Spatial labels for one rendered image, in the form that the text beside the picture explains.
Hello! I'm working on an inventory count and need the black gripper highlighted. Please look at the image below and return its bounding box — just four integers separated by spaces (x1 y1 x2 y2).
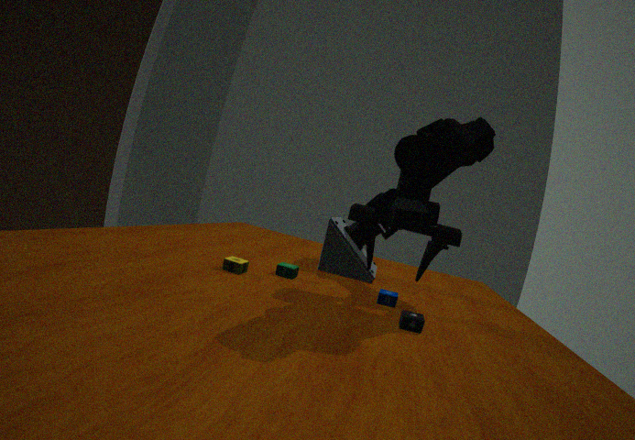
348 180 462 281

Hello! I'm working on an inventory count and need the yellow block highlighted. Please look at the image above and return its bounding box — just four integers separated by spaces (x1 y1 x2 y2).
223 257 249 275

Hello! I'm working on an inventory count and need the blue block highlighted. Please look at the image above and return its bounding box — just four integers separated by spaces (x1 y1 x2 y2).
377 289 399 308

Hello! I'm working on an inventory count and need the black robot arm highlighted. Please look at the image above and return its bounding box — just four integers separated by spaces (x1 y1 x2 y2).
344 117 496 250

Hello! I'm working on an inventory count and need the green block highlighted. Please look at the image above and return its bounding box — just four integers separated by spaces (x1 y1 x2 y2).
275 261 299 280

